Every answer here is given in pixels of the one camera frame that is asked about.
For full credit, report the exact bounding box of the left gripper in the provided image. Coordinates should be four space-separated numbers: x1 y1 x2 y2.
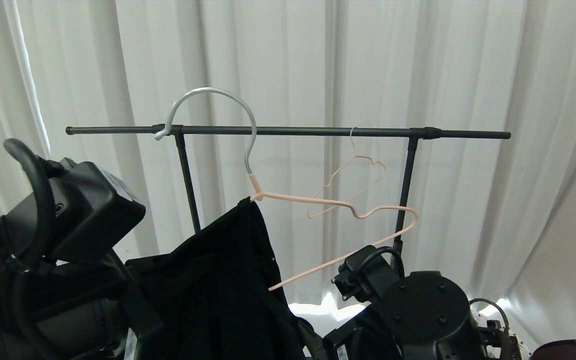
13 252 165 360

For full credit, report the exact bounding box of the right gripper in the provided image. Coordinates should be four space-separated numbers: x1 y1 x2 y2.
322 306 402 360

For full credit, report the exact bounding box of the black garment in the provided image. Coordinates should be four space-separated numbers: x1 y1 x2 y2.
125 197 310 360

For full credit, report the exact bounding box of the pink clothes hanger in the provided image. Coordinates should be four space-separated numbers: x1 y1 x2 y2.
154 87 419 292
307 127 387 220

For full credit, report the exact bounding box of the black clothes rack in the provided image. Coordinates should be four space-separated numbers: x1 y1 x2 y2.
65 124 512 257

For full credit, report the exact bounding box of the white curtain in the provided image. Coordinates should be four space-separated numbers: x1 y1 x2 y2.
0 0 576 346

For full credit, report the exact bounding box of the black cable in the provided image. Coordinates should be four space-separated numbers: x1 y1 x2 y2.
353 246 406 281
3 138 58 273

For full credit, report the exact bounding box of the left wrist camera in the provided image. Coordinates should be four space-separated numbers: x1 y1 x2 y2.
0 157 147 267

